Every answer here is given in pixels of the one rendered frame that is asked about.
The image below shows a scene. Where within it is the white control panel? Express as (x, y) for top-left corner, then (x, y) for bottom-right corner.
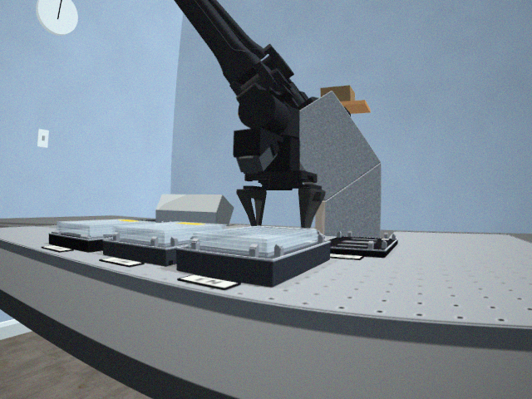
(138, 195), (234, 226)

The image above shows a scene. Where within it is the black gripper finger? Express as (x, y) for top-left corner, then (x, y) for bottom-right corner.
(236, 189), (267, 226)
(298, 188), (326, 229)

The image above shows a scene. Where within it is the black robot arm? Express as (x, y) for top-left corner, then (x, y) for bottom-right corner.
(174, 0), (318, 174)

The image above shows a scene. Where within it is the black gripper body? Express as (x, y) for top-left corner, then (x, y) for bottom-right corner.
(243, 170), (322, 190)

